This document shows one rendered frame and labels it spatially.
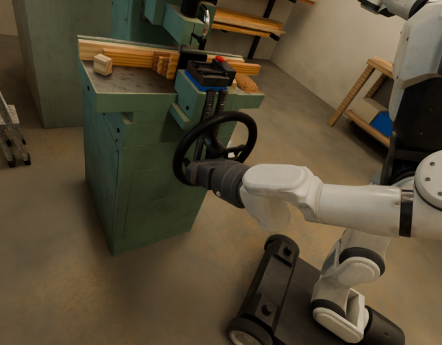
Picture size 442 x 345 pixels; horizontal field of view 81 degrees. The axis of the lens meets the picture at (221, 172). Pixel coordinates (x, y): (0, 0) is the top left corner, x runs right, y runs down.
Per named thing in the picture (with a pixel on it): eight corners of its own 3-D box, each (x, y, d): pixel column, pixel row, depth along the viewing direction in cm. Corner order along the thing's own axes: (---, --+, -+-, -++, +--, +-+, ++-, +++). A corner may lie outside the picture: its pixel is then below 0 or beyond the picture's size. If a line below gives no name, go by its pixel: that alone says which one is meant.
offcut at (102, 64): (111, 72, 74) (112, 58, 71) (105, 76, 71) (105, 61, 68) (100, 67, 73) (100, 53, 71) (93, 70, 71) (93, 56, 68)
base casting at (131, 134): (121, 147, 80) (123, 124, 75) (80, 60, 110) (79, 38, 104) (232, 135, 106) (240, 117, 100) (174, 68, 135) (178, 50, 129)
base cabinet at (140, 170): (111, 258, 126) (121, 148, 80) (83, 175, 155) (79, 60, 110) (191, 231, 152) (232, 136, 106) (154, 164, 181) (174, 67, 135)
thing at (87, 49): (79, 59, 73) (79, 42, 70) (78, 56, 74) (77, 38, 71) (240, 72, 107) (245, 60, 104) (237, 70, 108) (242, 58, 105)
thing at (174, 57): (167, 79, 82) (172, 54, 77) (165, 77, 82) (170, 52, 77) (220, 81, 94) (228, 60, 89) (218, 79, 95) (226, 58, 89)
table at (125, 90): (104, 135, 63) (105, 115, 59) (76, 73, 78) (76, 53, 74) (274, 122, 98) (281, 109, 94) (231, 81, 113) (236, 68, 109)
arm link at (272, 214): (232, 218, 56) (271, 242, 47) (215, 180, 50) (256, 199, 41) (267, 187, 60) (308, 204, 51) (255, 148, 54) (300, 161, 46)
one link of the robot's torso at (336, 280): (341, 298, 125) (388, 232, 97) (336, 337, 110) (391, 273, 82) (309, 283, 130) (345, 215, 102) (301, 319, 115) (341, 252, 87)
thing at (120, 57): (104, 64, 75) (104, 50, 73) (102, 61, 76) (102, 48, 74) (257, 75, 111) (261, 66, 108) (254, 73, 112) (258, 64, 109)
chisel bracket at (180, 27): (178, 49, 79) (185, 20, 74) (161, 30, 87) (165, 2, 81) (198, 52, 84) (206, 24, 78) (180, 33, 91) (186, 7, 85)
